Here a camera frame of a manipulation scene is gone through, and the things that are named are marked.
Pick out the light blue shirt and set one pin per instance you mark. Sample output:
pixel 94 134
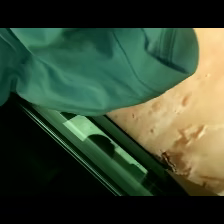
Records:
pixel 90 70

